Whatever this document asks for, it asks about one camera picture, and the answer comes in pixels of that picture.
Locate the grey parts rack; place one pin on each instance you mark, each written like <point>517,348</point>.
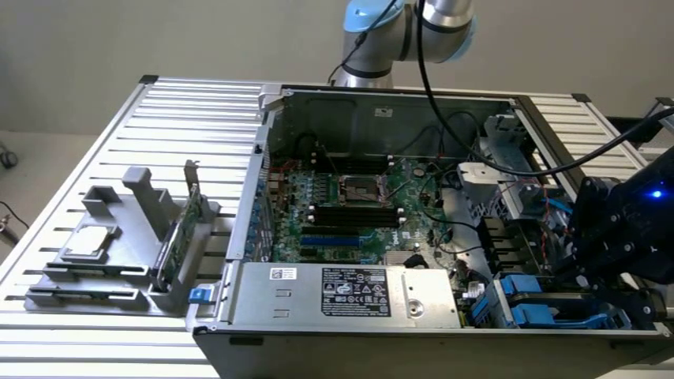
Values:
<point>130,252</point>

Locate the silver power supply unit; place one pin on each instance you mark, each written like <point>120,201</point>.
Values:
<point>315,296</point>

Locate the blue case latch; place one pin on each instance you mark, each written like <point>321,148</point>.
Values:
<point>198,296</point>

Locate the silver CPU chip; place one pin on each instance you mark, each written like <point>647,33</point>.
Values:
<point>89,241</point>

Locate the CPU socket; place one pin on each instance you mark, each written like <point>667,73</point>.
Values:
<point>364,189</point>

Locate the green motherboard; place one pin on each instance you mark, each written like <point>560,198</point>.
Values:
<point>325,252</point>

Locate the RAM stick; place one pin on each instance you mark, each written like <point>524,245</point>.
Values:
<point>94,267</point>
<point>78,295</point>

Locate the open black PC case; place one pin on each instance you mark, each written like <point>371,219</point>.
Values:
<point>368,355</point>

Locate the blue expansion slot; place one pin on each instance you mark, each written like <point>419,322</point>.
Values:
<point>328,240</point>

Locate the black RAM slot bank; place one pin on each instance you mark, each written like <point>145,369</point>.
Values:
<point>355,215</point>
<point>357,162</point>

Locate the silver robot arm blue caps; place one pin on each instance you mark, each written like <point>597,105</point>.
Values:
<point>373,39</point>

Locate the blue disk bay carriers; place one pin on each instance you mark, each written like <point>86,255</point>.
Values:
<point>531,310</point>

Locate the silver chipset heatsink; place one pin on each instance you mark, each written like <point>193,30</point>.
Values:
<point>400,258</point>

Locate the silver drive cage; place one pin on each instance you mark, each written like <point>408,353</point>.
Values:
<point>500,177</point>

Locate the black expansion slot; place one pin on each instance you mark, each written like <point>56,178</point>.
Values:
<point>331,231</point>

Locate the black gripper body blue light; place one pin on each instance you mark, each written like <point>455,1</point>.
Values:
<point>651,221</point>

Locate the green graphics card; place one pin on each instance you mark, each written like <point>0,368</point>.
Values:
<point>181,233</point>

